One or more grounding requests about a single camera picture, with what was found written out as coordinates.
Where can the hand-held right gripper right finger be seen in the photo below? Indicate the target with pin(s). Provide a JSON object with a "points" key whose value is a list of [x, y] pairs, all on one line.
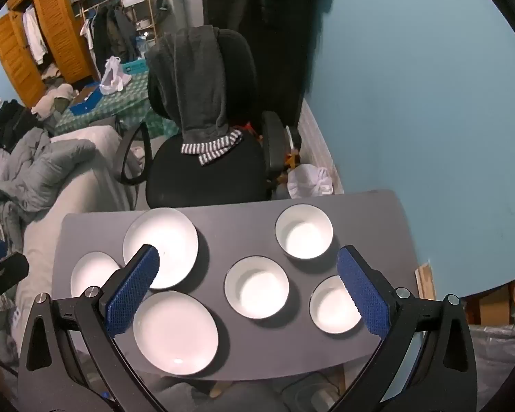
{"points": [[362, 296]]}

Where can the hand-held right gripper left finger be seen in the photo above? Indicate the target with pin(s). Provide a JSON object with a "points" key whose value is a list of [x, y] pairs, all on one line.
{"points": [[133, 292]]}

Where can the white plate black rim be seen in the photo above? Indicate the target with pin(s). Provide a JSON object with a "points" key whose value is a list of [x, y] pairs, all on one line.
{"points": [[167, 231], [176, 334], [90, 272]]}

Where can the white bowl black rim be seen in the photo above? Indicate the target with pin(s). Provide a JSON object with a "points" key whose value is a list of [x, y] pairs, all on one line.
{"points": [[304, 234], [330, 309], [256, 289]]}

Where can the wooden board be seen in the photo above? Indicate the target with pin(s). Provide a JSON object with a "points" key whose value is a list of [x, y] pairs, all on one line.
{"points": [[425, 279]]}

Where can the gray duvet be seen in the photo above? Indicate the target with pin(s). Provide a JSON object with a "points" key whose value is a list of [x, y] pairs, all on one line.
{"points": [[43, 171]]}

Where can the light gray mattress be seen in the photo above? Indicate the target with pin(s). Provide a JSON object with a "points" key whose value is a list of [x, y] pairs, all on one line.
{"points": [[81, 197]]}

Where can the white plastic bag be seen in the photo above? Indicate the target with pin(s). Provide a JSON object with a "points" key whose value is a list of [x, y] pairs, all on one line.
{"points": [[113, 77], [309, 180]]}

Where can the cardboard boxes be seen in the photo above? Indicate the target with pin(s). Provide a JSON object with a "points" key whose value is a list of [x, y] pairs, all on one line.
{"points": [[493, 304]]}

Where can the pile of black clothes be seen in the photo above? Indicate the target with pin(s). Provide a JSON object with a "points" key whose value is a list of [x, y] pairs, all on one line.
{"points": [[8, 124]]}

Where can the black office chair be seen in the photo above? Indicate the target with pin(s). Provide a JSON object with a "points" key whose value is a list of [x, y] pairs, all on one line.
{"points": [[206, 176]]}

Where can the silver plastic sheet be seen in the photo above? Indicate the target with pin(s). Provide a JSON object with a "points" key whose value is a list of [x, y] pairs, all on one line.
{"points": [[498, 360]]}

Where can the gray white striped cloth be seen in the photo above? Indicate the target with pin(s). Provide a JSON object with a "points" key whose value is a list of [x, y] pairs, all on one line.
{"points": [[214, 148]]}

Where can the pile of light clothes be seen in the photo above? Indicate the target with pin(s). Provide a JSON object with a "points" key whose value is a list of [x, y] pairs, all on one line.
{"points": [[53, 98]]}

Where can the blue flat box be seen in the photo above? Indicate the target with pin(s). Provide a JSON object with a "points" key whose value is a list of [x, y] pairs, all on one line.
{"points": [[86, 101]]}

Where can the green checked tablecloth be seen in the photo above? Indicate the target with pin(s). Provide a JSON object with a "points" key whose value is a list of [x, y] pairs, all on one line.
{"points": [[120, 103]]}

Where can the dark gray hoodie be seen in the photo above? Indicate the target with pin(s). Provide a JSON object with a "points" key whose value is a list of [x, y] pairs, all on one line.
{"points": [[189, 77]]}

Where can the blue plastic crate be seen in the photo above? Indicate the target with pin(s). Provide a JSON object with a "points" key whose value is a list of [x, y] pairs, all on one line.
{"points": [[135, 68]]}

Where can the white hanging shirt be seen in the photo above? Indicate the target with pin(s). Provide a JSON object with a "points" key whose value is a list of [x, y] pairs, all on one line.
{"points": [[34, 34]]}

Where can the wooden louvered wardrobe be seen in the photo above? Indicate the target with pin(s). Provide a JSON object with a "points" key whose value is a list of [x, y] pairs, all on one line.
{"points": [[60, 21]]}

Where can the rack of dark clothes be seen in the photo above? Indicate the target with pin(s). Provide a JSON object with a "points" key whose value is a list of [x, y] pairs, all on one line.
{"points": [[111, 34]]}

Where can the black hanging coats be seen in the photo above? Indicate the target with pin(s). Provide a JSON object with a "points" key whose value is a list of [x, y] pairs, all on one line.
{"points": [[274, 30]]}

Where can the white shelf rack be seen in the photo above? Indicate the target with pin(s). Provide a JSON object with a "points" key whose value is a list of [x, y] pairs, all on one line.
{"points": [[137, 4]]}

